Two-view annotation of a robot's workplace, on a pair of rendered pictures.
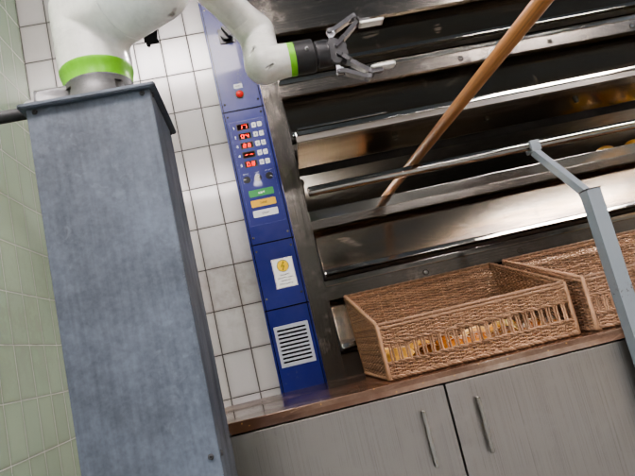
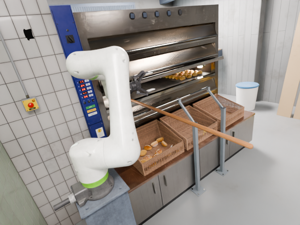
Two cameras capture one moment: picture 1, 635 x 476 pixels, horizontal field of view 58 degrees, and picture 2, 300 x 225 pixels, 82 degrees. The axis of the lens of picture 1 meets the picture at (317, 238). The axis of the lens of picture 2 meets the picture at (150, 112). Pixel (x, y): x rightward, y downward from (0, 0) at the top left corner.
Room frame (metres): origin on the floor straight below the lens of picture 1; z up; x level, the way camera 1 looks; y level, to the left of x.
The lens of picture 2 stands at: (0.27, 0.32, 1.80)
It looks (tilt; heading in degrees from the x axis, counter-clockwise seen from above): 23 degrees down; 335
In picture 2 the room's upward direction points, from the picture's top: 9 degrees counter-clockwise
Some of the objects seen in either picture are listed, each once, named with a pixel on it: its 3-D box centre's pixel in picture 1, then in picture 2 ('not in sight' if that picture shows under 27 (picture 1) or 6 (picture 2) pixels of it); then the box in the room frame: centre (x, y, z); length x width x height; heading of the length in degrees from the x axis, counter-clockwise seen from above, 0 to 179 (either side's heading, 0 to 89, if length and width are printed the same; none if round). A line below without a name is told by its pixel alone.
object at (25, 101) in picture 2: not in sight; (30, 103); (1.94, 0.61, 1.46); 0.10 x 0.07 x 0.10; 96
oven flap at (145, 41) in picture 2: (493, 17); (165, 37); (2.13, -0.88, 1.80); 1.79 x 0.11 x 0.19; 96
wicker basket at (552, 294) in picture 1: (447, 312); (151, 143); (1.81, -0.34, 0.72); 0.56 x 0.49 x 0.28; 97
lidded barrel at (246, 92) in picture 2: not in sight; (246, 96); (2.67, -3.26, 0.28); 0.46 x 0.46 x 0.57
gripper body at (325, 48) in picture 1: (331, 52); (135, 85); (1.49, -0.15, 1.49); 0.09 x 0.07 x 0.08; 96
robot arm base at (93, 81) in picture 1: (71, 109); (85, 189); (0.96, 0.38, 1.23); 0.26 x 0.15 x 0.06; 97
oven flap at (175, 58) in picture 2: (511, 76); (167, 60); (2.13, -0.88, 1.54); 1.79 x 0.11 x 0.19; 96
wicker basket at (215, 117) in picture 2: not in sight; (218, 110); (1.93, -1.53, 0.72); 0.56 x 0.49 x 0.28; 97
